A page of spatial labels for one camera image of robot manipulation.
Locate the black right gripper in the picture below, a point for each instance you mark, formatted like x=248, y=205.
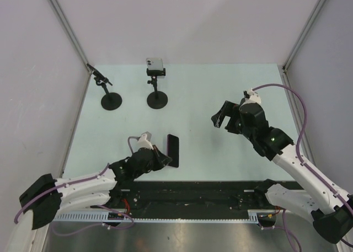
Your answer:
x=229, y=109

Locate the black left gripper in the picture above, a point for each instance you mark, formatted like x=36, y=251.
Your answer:
x=165, y=159

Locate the pink phone black screen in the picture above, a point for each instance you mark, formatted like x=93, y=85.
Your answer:
x=173, y=150

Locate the black tripod phone stand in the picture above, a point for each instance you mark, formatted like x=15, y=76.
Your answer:
x=157, y=99

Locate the white phone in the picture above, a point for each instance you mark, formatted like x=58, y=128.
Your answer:
x=154, y=64

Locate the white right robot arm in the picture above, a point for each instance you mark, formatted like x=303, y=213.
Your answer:
x=326, y=206

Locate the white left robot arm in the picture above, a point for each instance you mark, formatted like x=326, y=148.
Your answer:
x=48, y=197

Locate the empty black phone stand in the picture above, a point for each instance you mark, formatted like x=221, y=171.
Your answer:
x=111, y=100

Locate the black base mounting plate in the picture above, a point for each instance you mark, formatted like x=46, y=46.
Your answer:
x=194, y=200

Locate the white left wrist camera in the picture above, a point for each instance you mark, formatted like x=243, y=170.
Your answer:
x=144, y=141

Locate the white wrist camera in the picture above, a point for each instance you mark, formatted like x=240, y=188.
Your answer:
x=144, y=141
x=251, y=96

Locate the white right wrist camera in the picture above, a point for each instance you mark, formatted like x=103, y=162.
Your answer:
x=251, y=96

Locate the white corner frame post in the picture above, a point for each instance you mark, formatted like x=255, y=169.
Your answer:
x=309, y=24

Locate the left aluminium frame post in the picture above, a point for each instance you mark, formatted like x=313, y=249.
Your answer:
x=64, y=22

